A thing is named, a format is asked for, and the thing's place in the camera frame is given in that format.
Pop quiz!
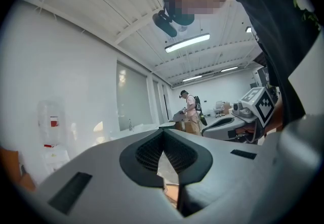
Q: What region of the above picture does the white counter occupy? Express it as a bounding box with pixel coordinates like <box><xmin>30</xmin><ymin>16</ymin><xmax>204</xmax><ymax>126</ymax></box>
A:
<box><xmin>110</xmin><ymin>122</ymin><xmax>164</xmax><ymax>142</ymax></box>

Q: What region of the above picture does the clear water bottle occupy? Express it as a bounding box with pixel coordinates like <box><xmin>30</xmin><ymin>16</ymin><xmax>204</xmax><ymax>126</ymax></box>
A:
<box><xmin>37</xmin><ymin>100</ymin><xmax>66</xmax><ymax>146</ymax></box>

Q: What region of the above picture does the white office chair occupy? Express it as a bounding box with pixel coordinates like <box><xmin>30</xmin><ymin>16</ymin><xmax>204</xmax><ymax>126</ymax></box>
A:
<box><xmin>214</xmin><ymin>101</ymin><xmax>225</xmax><ymax>118</ymax></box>

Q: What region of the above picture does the orange chair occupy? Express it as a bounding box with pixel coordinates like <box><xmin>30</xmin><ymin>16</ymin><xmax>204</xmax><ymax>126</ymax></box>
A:
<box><xmin>0</xmin><ymin>146</ymin><xmax>36</xmax><ymax>192</ymax></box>

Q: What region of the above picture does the frosted glass window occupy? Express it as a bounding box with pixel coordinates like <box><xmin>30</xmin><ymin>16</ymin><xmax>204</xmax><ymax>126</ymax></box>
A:
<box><xmin>116</xmin><ymin>60</ymin><xmax>154</xmax><ymax>132</ymax></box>

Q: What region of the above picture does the person's right forearm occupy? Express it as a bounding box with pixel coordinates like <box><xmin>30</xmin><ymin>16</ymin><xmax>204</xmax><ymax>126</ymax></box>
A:
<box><xmin>264</xmin><ymin>98</ymin><xmax>286</xmax><ymax>135</ymax></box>

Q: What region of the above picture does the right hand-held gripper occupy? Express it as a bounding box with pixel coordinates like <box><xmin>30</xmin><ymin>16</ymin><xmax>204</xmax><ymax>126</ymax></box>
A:
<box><xmin>201</xmin><ymin>86</ymin><xmax>277</xmax><ymax>145</ymax></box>

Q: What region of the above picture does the person's black floral shirt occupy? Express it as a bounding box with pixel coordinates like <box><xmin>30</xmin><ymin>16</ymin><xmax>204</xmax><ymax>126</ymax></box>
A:
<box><xmin>226</xmin><ymin>0</ymin><xmax>324</xmax><ymax>128</ymax></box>

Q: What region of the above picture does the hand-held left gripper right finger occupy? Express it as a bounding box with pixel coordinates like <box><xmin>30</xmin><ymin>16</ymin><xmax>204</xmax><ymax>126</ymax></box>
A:
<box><xmin>163</xmin><ymin>114</ymin><xmax>324</xmax><ymax>224</ymax></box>

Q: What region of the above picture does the black head-worn camera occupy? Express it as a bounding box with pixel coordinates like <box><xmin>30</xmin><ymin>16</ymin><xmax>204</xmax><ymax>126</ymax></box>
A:
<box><xmin>151</xmin><ymin>8</ymin><xmax>195</xmax><ymax>38</ymax></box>

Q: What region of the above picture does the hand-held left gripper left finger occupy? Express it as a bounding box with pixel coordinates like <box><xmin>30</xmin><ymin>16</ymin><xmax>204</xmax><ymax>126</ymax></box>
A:
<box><xmin>32</xmin><ymin>128</ymin><xmax>184</xmax><ymax>224</ymax></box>

